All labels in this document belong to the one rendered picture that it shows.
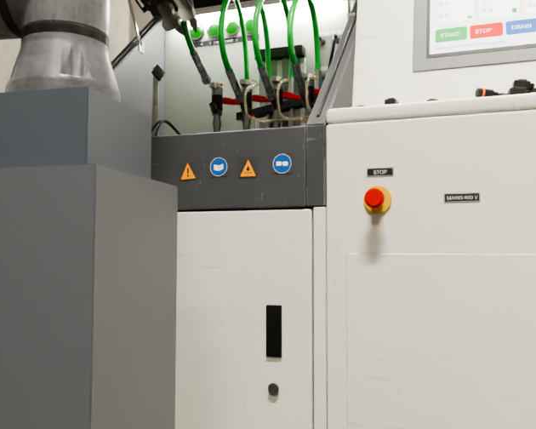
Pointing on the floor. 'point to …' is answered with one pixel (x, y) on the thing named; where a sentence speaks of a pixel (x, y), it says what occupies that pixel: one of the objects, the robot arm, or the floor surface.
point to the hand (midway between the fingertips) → (190, 27)
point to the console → (439, 247)
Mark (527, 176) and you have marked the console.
